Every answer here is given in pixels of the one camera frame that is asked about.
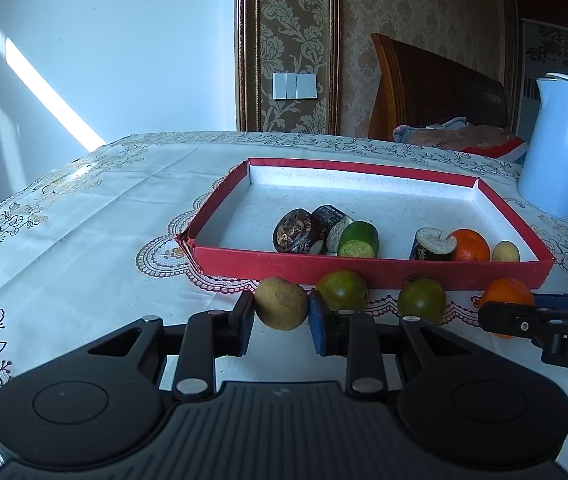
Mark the patterned wardrobe door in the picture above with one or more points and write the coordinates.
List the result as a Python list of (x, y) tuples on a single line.
[(545, 49)]

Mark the small yellow longan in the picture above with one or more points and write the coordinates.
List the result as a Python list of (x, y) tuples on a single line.
[(505, 251)]

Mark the pink patterned pillow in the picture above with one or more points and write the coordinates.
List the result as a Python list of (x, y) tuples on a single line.
[(460, 136)]

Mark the white wall switch panel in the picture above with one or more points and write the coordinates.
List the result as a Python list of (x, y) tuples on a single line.
[(294, 86)]

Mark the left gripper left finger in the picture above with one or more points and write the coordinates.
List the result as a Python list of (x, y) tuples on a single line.
[(208, 336)]

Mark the large orange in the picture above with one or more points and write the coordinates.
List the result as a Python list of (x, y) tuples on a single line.
[(508, 290)]

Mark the green cucumber chunk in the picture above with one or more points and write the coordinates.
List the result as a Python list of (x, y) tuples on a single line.
[(359, 240)]

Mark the light blue electric kettle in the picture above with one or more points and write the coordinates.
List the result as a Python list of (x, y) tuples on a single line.
[(543, 180)]

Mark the red shallow box tray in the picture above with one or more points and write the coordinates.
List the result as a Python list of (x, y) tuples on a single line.
[(232, 233)]

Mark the green tomato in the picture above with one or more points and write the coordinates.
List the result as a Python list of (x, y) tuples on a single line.
[(424, 298), (343, 290)]

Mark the small orange mandarin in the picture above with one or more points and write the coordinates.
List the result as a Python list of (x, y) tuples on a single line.
[(470, 246)]

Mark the dark wooden wall frame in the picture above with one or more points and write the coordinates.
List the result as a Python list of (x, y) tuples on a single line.
[(287, 36)]

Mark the round dark brown fruit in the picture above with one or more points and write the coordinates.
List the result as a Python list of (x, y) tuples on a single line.
[(298, 232)]

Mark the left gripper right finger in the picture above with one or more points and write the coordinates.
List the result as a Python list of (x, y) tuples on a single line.
[(351, 335)]

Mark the brown round kiwi-like fruit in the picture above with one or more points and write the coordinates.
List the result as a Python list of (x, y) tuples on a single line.
[(280, 304)]

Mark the floral white tablecloth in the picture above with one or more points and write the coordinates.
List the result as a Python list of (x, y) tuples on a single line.
[(91, 246)]

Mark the dark eggplant chunk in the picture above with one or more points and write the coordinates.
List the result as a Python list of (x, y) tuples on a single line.
[(333, 222), (431, 245)]

